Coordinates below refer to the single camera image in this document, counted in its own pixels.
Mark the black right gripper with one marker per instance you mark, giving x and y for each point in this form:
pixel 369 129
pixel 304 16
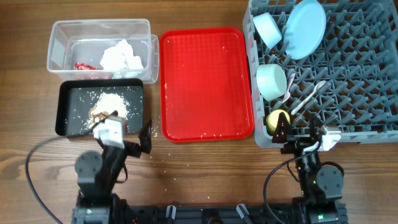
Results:
pixel 299 140

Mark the food scraps with rice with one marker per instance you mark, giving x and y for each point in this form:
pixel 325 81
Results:
pixel 107 104

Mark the red snack wrapper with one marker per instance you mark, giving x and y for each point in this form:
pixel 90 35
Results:
pixel 87 74

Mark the light blue plate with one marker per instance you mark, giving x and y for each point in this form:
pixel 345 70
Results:
pixel 305 29

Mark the white plastic fork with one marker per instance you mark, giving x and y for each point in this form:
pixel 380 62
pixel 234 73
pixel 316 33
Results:
pixel 289 84

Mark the light blue small bowl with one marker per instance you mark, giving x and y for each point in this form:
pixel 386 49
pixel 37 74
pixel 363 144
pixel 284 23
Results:
pixel 267 29

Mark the green bowl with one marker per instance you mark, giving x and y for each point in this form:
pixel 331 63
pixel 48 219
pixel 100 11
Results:
pixel 271 81

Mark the white plastic spoon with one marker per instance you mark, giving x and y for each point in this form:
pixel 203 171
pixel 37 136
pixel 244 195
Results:
pixel 303 102

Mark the white paper napkin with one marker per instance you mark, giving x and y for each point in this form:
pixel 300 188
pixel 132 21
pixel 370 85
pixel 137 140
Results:
pixel 122 60

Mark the black food waste tray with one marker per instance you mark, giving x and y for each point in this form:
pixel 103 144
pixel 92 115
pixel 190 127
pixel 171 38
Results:
pixel 77 97

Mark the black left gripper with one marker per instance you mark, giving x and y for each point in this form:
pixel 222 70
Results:
pixel 145 139

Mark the red serving tray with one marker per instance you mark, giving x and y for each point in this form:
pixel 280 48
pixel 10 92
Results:
pixel 205 92

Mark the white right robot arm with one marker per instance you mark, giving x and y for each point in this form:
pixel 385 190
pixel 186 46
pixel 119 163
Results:
pixel 321 183

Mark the clear plastic waste bin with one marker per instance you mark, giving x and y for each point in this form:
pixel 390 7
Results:
pixel 85 41

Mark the grey dishwasher rack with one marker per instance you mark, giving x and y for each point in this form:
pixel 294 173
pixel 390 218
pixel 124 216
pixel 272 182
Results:
pixel 357 58

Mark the yellow plastic cup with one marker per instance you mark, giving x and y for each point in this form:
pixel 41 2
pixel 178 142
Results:
pixel 272 120

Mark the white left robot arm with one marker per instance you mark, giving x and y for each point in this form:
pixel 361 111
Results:
pixel 98 173

